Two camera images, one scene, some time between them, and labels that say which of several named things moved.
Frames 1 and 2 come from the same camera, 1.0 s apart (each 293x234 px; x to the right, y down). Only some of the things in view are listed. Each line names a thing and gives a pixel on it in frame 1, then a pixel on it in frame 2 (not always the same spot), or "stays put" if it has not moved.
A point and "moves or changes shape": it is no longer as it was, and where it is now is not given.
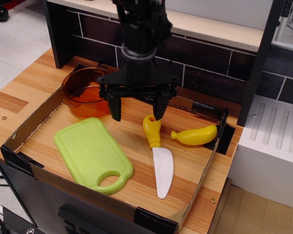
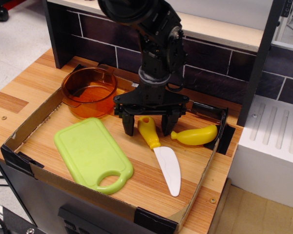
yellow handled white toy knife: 162,157 moves or changes shape
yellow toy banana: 196,136 stays put
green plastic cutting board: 90,154 stays put
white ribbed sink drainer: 268,158 stays put
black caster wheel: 1,13 stays put
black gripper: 139,77 → 153,97
